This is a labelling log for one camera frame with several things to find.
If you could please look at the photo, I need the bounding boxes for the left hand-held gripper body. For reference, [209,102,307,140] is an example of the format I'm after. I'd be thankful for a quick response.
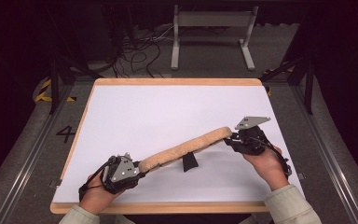
[101,152,147,195]

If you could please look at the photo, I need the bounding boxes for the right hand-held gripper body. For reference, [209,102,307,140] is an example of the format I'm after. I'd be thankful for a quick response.
[229,116,272,156]

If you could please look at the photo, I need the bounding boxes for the tan plush pad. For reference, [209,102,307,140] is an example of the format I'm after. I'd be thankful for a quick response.
[138,126,233,174]

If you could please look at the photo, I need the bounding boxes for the person's right hand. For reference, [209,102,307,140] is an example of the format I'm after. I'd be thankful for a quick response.
[242,145,291,191]

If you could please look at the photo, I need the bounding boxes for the person's left hand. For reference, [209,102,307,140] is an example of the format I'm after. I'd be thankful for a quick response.
[78,173,123,216]

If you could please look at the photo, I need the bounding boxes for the black metal stand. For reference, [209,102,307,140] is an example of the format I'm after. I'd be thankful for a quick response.
[259,55,316,115]
[45,6,103,115]

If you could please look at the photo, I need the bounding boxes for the white metal stand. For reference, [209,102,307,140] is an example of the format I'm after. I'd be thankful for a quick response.
[171,4,259,72]

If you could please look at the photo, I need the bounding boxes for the left hand-held gripper black cable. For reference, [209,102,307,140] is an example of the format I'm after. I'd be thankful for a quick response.
[78,156,117,203]

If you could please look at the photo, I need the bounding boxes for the hand-held gripper black cable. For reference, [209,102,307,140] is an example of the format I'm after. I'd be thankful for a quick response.
[78,156,117,203]
[255,135,293,179]

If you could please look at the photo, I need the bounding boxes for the right hand-held gripper black cable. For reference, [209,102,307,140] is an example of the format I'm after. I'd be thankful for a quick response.
[255,135,293,179]

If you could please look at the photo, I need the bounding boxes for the metal floor rail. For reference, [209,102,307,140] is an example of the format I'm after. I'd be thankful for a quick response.
[0,83,76,224]
[292,85,358,224]

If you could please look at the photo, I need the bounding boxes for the black floor cables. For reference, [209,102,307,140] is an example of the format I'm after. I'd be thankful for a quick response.
[111,26,175,78]

